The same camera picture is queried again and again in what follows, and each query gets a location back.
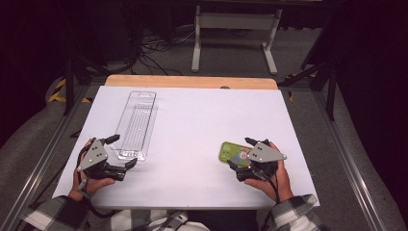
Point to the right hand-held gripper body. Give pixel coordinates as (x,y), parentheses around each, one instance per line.
(264,154)

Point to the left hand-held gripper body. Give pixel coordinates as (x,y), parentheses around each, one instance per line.
(93,155)

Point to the green cartoon phone case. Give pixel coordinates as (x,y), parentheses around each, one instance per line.
(234,153)

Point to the clear plastic packaging box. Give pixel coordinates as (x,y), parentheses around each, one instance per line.
(136,125)

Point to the person's left hand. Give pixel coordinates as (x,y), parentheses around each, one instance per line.
(94,185)

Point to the person's right hand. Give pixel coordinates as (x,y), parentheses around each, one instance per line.
(282,183)

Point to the white board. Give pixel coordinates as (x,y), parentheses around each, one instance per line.
(192,128)

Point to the person's plaid shirt torso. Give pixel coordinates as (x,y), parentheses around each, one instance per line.
(144,221)

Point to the black stand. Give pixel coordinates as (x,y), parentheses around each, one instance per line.
(69,86)
(330,83)

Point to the yellow black floor tape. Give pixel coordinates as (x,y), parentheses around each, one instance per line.
(56,96)

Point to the wooden table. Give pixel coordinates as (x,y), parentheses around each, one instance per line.
(192,82)

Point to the white metal stand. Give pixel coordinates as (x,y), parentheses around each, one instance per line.
(237,20)

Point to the aluminium rail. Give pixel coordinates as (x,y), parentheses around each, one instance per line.
(349,166)
(38,166)

